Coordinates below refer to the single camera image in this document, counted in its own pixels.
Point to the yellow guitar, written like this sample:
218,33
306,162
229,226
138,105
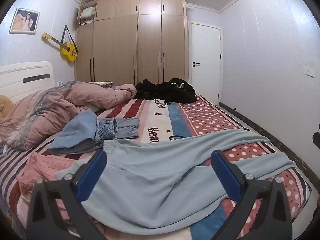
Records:
67,51

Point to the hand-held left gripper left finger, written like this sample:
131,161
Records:
91,175

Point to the white headboard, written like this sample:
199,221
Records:
15,77

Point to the grey-blue elastic waist pants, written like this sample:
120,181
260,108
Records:
122,128

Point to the wall switch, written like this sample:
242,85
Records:
309,71

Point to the pink checked garment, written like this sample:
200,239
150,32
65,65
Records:
42,170

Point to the black clothes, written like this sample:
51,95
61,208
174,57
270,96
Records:
165,90

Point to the white door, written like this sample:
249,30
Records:
207,55

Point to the light blue pants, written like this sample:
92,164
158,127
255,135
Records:
155,180

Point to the yellow plush toy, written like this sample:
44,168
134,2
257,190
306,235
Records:
6,103

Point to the bedding in wardrobe shelf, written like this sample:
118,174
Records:
87,13

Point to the printed striped blanket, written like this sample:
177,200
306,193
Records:
207,117

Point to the blue folded garment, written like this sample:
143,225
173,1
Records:
75,132

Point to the framed wall picture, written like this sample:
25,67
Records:
24,21

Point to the pink striped quilt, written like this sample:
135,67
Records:
62,105

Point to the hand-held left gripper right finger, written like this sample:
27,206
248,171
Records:
225,177

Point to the wooden wardrobe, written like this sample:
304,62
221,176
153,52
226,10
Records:
125,42

